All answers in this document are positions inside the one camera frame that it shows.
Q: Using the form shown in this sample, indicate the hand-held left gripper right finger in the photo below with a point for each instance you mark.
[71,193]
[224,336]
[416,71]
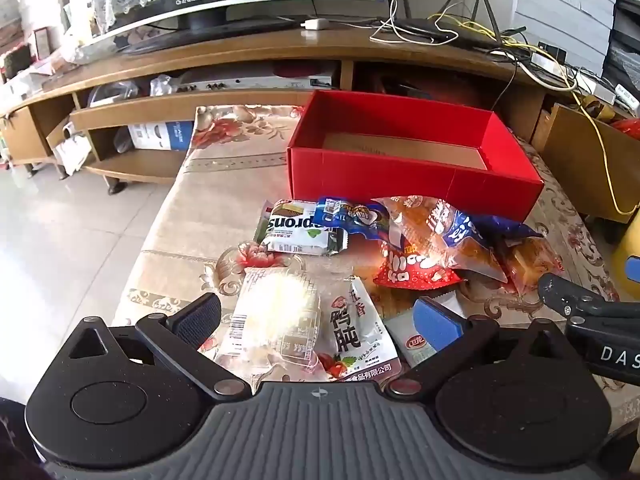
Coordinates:
[440,325]

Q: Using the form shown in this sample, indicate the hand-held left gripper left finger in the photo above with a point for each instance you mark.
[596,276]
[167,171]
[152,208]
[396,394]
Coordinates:
[200,321]

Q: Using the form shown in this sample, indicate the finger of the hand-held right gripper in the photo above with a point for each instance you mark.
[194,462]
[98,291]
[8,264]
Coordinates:
[555,290]

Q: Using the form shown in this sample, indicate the small grey packet red logo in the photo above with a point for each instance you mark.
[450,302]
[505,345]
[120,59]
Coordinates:
[415,347]

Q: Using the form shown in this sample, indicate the red candy packet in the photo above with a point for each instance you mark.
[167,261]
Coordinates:
[400,270]

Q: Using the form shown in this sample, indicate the clear pale pastry packet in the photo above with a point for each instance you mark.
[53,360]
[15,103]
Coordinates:
[270,320]

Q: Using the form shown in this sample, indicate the white red-print snack packet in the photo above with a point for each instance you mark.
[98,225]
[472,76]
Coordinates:
[360,340]

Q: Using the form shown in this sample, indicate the dark blue snack packet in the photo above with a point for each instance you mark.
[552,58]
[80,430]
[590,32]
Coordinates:
[500,225]

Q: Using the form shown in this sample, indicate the clear orange bread packet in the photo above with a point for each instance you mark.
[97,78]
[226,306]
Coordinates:
[425,230]

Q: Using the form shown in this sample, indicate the green white wafer packet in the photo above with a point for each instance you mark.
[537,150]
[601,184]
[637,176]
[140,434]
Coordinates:
[295,230]

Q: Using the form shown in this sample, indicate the blue sausage packet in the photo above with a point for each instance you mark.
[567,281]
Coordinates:
[350,215]

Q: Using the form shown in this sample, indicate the red cardboard box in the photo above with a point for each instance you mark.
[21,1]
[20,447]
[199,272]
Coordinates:
[400,185]

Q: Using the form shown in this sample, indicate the yellow trash bin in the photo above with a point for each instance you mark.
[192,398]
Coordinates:
[631,240]

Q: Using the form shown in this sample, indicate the brown box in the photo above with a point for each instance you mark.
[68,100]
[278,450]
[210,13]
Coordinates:
[575,170]

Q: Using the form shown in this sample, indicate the floral tablecloth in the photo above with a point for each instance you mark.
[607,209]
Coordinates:
[200,185]

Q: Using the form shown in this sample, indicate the orange plastic bag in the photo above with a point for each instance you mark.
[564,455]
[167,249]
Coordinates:
[629,129]

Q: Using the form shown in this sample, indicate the blue white carton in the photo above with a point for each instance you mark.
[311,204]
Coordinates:
[160,136]

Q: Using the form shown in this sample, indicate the white power strip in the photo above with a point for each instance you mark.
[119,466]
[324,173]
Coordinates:
[590,87]

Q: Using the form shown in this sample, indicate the person's dark clothing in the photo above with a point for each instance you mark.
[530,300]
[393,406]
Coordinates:
[15,450]

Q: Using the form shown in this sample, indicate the clear plastic bag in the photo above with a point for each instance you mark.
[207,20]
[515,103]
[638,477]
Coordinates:
[164,85]

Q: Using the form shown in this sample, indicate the black plug adapter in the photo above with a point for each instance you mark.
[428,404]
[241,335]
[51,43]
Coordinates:
[550,49]

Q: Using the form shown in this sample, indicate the silver receiver box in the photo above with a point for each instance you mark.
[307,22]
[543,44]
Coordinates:
[250,81]

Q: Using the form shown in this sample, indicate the black metal shelf rack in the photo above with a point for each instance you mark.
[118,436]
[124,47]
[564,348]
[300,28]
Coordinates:
[625,35]

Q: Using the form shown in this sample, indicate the red cloth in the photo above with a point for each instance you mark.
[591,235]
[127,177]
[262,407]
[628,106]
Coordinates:
[300,70]

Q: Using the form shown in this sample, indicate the wooden TV stand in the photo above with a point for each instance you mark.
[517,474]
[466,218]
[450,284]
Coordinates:
[250,47]

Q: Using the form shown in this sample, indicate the black router with antennas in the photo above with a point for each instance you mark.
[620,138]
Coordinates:
[420,27]

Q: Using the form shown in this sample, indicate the white power adapter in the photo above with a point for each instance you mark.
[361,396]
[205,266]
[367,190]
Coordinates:
[315,24]

